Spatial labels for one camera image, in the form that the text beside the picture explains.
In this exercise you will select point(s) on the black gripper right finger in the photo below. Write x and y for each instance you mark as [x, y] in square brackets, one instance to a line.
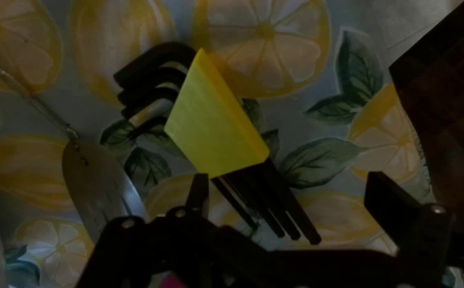
[409, 224]

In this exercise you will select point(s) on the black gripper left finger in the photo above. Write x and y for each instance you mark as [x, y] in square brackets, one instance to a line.
[162, 245]

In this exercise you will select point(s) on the lemon print tablecloth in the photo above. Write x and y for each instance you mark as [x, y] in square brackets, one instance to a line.
[265, 32]

